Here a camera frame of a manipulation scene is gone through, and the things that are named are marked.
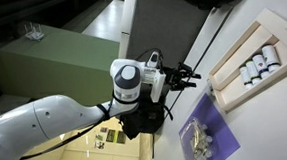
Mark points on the wooden tray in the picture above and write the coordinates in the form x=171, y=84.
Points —
x=230, y=88

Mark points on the small white bottle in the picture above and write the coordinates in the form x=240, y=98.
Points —
x=208, y=139
x=208, y=152
x=203, y=127
x=197, y=153

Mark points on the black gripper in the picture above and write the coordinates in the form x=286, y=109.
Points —
x=173, y=78

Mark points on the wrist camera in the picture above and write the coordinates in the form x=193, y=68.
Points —
x=153, y=60

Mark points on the grey desk divider panel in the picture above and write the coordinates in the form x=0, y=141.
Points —
x=160, y=29

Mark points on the purple mat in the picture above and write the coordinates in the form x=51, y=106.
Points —
x=220, y=135

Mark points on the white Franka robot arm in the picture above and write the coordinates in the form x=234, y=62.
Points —
x=59, y=118

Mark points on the white wifi router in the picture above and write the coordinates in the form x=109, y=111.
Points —
x=34, y=34

